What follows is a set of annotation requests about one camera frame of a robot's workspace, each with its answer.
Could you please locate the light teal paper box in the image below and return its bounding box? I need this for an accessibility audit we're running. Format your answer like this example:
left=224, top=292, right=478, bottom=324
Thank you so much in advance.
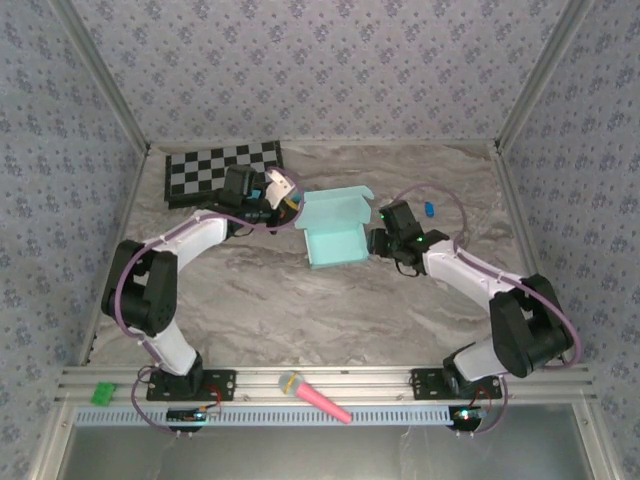
left=295, top=184, right=376, bottom=271

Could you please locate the black and silver chessboard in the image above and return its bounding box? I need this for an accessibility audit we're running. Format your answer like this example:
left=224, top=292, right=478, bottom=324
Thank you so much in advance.
left=163, top=140, right=288, bottom=210

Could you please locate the pink toy microphone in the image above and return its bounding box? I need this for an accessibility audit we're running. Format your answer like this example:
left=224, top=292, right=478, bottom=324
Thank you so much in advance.
left=277, top=370, right=353, bottom=425

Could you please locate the green toy block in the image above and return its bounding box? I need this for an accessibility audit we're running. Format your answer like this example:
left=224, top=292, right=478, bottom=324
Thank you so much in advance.
left=90, top=382, right=117, bottom=405

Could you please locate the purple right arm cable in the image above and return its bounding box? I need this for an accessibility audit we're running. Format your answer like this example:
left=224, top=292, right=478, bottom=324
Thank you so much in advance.
left=397, top=184, right=583, bottom=436

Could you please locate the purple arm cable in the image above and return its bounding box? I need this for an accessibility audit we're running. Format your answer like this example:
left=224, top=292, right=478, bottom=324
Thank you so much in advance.
left=114, top=167, right=305, bottom=437
left=397, top=184, right=583, bottom=436

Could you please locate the aluminium frame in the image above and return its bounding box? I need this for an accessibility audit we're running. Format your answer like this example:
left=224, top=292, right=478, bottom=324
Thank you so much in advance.
left=37, top=0, right=616, bottom=480

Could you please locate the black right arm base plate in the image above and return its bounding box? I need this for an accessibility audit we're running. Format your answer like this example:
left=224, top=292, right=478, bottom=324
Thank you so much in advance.
left=410, top=368, right=503, bottom=401

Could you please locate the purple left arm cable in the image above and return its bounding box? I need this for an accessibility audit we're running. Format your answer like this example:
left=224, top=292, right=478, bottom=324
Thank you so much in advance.
left=114, top=167, right=305, bottom=437

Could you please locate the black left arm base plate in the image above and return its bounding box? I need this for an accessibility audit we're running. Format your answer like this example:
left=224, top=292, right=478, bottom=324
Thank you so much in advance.
left=146, top=368, right=237, bottom=403

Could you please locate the grey slotted cable duct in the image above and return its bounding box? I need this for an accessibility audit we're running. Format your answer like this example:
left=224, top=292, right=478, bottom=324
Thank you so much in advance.
left=73, top=405, right=459, bottom=427

